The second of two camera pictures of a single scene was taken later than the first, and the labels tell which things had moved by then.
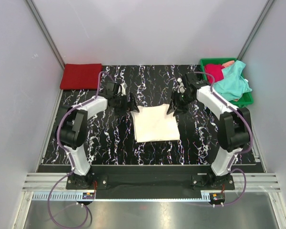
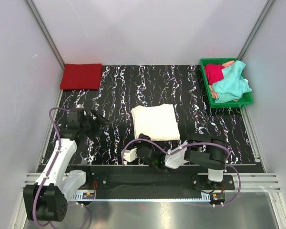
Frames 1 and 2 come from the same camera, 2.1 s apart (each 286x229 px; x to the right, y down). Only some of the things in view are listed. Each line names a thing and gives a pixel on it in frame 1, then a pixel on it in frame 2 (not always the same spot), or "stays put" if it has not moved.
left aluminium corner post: [45, 33] stays put
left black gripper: [128, 107] -> [100, 120]
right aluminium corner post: [255, 29] stays put
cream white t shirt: [152, 123] stays put
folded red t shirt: [84, 76] stays put
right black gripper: [174, 104] -> [143, 136]
